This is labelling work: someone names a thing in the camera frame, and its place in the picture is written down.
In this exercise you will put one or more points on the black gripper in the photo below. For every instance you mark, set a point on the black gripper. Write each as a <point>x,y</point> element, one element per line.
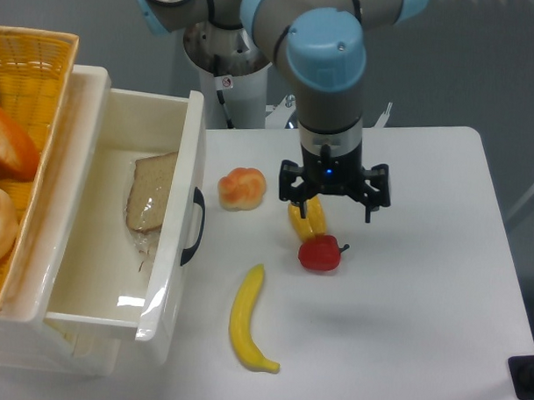
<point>335,176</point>

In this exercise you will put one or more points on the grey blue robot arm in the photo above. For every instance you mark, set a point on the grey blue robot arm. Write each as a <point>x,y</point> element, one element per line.
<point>318,47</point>

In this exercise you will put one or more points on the white drawer cabinet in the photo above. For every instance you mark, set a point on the white drawer cabinet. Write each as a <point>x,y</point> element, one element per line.
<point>22,342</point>

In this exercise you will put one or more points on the yellow bell pepper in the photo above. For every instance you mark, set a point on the yellow bell pepper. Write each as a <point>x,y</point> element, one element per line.
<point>313,225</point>

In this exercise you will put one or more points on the red bell pepper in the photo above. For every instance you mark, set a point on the red bell pepper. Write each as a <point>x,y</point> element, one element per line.
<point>321,254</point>

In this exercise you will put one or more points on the orange knotted bread roll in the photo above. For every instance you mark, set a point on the orange knotted bread roll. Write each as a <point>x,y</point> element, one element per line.
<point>242,189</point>

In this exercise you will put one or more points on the yellow banana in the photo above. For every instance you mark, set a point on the yellow banana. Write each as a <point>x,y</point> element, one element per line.
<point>240,321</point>

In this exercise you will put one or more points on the black device at edge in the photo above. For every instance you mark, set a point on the black device at edge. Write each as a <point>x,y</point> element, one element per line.
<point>522,374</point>

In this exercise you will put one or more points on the orange baguette loaf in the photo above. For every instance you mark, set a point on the orange baguette loaf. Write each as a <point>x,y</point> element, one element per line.
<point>19,157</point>

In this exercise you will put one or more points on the yellow woven basket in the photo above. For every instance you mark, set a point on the yellow woven basket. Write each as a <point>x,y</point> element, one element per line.
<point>35,66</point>

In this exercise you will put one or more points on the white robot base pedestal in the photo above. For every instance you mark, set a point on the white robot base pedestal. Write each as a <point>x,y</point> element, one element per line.
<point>232,73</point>

